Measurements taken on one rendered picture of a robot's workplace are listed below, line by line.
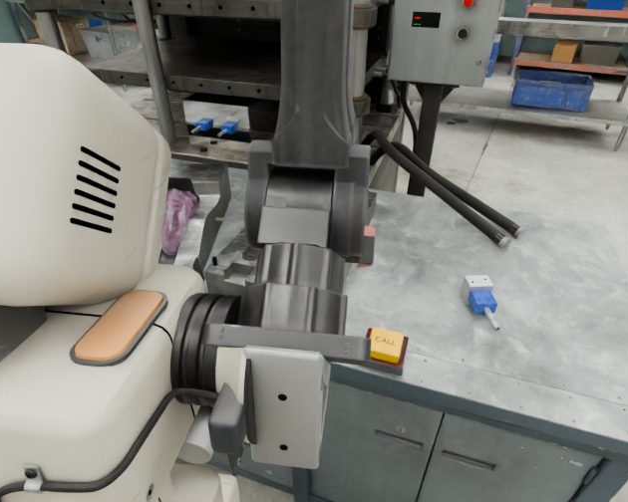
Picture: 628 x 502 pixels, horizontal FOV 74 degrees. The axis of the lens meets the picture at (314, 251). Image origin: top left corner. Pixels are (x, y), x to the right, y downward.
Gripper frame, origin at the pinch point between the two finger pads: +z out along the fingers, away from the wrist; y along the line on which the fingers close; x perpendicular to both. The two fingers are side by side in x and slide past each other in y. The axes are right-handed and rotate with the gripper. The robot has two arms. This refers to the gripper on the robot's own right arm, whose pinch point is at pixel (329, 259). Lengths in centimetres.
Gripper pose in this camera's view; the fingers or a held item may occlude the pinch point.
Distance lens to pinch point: 71.7
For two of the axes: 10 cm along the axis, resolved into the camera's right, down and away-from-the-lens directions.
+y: -9.9, -0.7, 1.0
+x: -1.1, 8.9, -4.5
